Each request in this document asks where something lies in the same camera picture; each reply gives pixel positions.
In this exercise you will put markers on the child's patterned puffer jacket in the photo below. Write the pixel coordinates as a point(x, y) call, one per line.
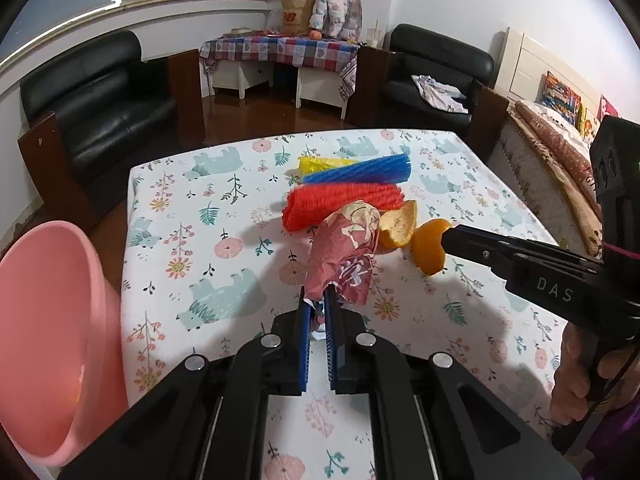
point(337, 0)

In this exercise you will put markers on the pink plastic bucket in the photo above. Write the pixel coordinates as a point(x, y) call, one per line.
point(50, 335)

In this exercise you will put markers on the patterned white cloth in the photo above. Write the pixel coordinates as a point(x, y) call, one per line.
point(440, 92)

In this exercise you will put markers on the red foam net sleeve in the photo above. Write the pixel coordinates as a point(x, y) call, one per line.
point(340, 200)

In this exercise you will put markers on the bed mattress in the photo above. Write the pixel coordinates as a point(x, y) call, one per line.
point(525, 175)

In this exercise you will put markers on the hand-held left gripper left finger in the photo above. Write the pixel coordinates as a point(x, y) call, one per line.
point(304, 345)

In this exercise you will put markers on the red printed paper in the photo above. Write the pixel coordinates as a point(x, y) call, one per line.
point(345, 250)

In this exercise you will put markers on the yellow foam net sleeve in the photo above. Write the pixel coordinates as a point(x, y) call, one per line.
point(320, 164)

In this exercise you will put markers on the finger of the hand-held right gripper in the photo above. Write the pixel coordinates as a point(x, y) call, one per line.
point(540, 275)

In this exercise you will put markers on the plastic cup with straw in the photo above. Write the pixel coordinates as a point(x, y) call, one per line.
point(374, 37)

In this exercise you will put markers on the floral bear print tablecloth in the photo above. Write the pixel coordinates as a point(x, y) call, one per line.
point(225, 270)

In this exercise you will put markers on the person's right hand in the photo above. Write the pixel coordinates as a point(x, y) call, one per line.
point(567, 375)

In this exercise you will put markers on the brown paper bag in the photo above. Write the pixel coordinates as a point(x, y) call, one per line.
point(296, 15)

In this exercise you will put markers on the black leather armchair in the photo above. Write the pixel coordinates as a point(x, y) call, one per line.
point(435, 55)
point(100, 125)

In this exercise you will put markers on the curved orange peel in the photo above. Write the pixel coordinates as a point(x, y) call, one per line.
point(430, 255)

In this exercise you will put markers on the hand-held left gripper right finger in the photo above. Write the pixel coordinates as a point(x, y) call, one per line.
point(331, 345)

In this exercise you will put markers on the yellow printed pillow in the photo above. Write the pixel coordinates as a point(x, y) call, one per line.
point(587, 125)

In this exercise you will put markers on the cream bed headboard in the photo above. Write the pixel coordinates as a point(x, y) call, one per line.
point(525, 60)

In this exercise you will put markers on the colourful printed pillow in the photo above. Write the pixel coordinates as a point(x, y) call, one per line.
point(562, 97)

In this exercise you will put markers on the blue foam net sleeve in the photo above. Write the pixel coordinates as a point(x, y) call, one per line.
point(365, 170)

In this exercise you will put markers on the checkered tablecloth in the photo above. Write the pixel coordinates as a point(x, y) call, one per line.
point(280, 50)

